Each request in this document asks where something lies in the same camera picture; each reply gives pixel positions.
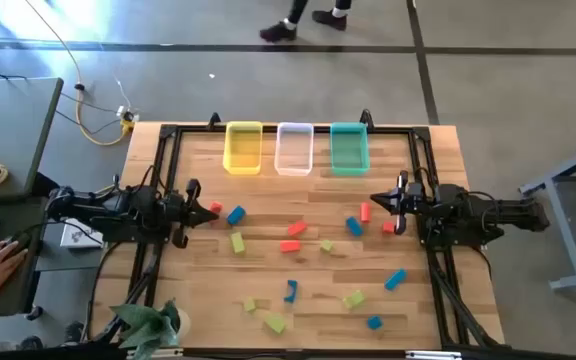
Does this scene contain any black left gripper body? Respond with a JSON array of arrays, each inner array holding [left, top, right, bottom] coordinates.
[[160, 178, 203, 250]]

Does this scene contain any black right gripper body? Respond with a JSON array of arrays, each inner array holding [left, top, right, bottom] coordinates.
[[392, 170, 427, 236]]

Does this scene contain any blue rectangular block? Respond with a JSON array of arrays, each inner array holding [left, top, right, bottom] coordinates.
[[226, 205, 247, 226]]

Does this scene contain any blue cylinder block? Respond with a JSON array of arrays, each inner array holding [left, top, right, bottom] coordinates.
[[345, 215, 365, 238]]

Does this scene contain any green rectangular block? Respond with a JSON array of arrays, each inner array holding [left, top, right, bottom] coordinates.
[[229, 231, 247, 255]]

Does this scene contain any long blue block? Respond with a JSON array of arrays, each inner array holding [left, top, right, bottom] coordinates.
[[384, 268, 409, 292]]

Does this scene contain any green arch block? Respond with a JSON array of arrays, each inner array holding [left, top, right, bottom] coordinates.
[[342, 289, 367, 311]]

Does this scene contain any large green block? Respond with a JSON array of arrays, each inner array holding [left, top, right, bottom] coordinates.
[[262, 312, 288, 336]]

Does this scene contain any teal plastic bin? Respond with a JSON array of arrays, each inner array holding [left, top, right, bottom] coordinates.
[[329, 121, 372, 177]]

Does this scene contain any yellow plastic bin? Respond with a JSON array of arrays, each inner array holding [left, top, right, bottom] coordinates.
[[222, 120, 264, 176]]

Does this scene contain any white printed box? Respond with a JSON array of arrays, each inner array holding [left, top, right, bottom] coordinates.
[[60, 217, 107, 250]]

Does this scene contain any white plant pot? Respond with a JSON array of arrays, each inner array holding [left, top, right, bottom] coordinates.
[[175, 307, 193, 337]]

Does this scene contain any clear plastic bin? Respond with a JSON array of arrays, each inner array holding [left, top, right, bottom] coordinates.
[[274, 121, 315, 177]]

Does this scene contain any white power strip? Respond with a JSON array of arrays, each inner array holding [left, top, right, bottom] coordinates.
[[116, 104, 139, 124]]

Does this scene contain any green artificial plant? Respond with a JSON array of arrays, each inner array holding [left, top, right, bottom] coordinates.
[[109, 298, 182, 360]]

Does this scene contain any silver aluminium bar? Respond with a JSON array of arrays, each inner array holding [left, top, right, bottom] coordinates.
[[126, 348, 185, 359], [404, 350, 464, 360]]

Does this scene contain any black desk foot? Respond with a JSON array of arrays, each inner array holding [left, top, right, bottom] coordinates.
[[32, 172, 69, 201]]

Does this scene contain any dark desk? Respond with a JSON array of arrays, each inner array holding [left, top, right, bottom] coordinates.
[[0, 196, 50, 320]]

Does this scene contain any grey desk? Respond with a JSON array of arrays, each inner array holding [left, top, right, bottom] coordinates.
[[0, 77, 65, 202]]

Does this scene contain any yellow cable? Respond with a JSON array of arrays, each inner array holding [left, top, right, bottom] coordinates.
[[21, 0, 138, 148]]

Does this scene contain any blue-grey metal table frame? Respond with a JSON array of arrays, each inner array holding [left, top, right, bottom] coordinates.
[[517, 135, 576, 293]]

